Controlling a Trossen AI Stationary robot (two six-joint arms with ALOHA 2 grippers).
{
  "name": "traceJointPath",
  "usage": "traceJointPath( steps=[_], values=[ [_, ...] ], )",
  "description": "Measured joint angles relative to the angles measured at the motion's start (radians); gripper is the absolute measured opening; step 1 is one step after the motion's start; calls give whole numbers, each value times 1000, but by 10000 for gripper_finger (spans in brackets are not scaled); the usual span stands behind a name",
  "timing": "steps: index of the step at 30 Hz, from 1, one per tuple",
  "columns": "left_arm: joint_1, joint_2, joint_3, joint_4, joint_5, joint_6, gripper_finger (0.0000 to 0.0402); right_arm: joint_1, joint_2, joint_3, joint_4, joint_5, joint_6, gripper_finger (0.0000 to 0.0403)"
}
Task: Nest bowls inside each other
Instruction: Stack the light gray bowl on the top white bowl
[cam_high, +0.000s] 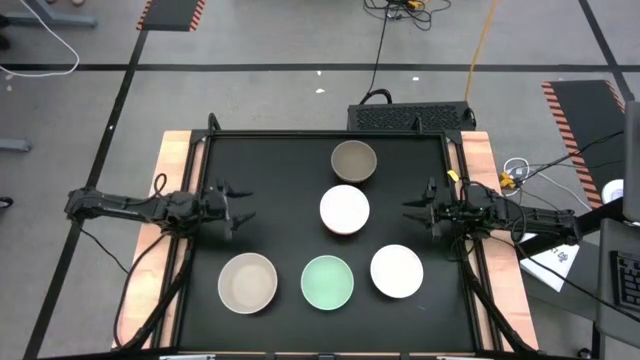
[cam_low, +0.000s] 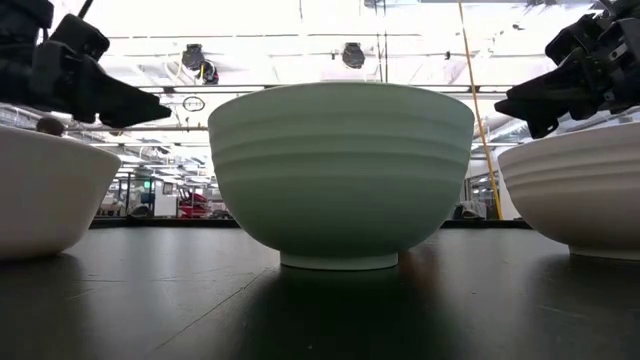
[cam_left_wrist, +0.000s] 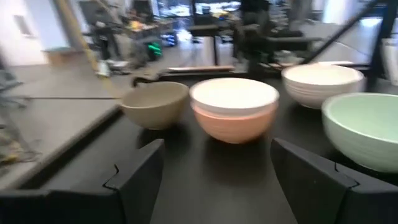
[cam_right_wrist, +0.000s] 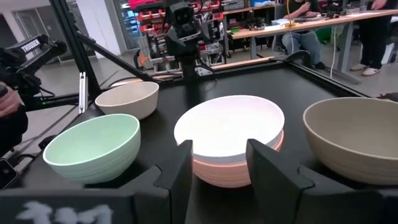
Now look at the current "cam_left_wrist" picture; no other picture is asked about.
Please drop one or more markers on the green container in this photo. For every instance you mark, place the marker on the green container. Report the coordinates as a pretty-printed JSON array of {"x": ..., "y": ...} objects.
[{"x": 154, "y": 49}]

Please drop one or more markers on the wooden table side board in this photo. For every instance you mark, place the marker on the wooden table side board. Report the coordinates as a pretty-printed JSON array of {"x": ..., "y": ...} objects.
[{"x": 202, "y": 68}]

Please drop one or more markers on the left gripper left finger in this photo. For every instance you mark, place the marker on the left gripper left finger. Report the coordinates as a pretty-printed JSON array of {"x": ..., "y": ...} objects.
[{"x": 140, "y": 180}]

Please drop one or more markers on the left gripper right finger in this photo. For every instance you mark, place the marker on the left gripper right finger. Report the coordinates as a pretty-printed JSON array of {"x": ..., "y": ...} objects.
[{"x": 311, "y": 193}]

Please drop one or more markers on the white bowl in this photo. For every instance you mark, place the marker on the white bowl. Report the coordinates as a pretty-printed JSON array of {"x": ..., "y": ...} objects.
[{"x": 233, "y": 93}]

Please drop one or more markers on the green bowl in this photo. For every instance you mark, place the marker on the green bowl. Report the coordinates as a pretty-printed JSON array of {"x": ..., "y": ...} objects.
[{"x": 363, "y": 124}]

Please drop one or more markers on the black vertical frame post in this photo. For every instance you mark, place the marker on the black vertical frame post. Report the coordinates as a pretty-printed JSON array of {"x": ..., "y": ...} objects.
[{"x": 384, "y": 37}]

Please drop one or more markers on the beige bowl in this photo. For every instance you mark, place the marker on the beige bowl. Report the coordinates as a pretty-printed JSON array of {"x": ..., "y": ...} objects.
[{"x": 155, "y": 105}]

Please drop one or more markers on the pink bowl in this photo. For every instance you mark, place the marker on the pink bowl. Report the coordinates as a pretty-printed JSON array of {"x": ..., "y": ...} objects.
[{"x": 233, "y": 127}]

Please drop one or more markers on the white plate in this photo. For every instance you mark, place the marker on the white plate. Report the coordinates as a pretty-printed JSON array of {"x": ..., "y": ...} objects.
[{"x": 320, "y": 81}]

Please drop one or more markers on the black diagonal frame strut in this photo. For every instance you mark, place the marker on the black diagonal frame strut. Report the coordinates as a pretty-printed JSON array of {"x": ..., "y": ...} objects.
[{"x": 339, "y": 32}]

